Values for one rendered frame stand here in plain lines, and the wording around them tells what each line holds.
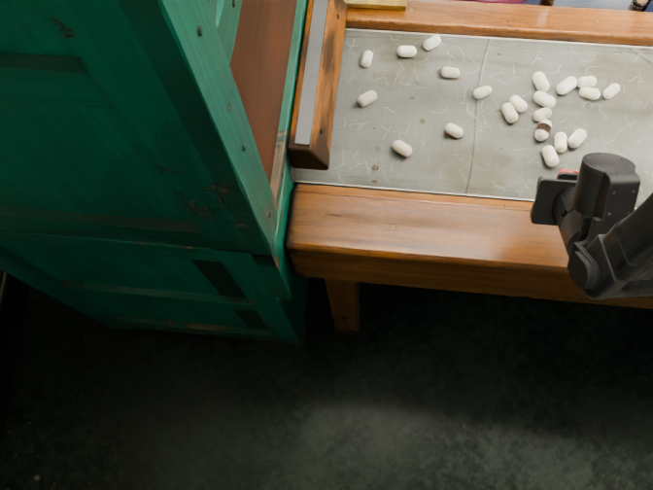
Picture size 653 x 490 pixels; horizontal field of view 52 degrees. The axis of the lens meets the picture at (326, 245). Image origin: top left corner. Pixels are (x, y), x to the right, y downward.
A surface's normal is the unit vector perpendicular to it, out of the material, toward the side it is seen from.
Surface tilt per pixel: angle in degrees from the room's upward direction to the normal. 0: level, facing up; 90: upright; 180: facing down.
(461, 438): 0
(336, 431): 0
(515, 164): 0
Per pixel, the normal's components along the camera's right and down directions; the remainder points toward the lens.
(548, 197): -0.12, 0.52
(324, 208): -0.05, -0.31
